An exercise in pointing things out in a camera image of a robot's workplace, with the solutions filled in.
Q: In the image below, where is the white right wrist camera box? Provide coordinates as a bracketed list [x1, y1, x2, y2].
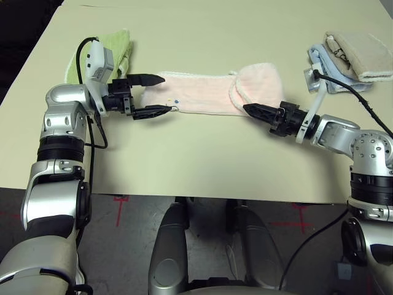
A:
[296, 63, 327, 144]

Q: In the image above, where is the green folded towel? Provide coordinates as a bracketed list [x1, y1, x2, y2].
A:
[64, 28, 135, 85]

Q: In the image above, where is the beige robot waist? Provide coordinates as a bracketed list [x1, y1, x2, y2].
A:
[181, 284, 292, 295]

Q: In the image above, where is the beige folded towel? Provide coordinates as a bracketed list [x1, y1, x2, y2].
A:
[324, 30, 393, 83]

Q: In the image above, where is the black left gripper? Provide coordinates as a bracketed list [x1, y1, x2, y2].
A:
[106, 73, 173, 121]

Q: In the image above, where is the small grey floor box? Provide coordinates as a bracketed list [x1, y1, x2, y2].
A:
[336, 262, 352, 279]

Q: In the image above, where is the light blue folded towel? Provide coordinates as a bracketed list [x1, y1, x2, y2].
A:
[306, 44, 374, 95]

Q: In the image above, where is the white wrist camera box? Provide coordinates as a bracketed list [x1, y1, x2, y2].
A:
[296, 63, 327, 144]
[85, 41, 115, 117]

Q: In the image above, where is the thin white floor cord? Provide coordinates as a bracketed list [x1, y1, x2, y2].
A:
[225, 244, 239, 274]

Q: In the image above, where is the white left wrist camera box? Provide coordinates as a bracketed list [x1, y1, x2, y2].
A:
[85, 41, 115, 117]

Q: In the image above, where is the pink towel with embroidery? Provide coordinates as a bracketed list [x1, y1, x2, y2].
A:
[142, 63, 285, 117]

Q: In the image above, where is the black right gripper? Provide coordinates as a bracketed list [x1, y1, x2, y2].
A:
[242, 100, 309, 138]

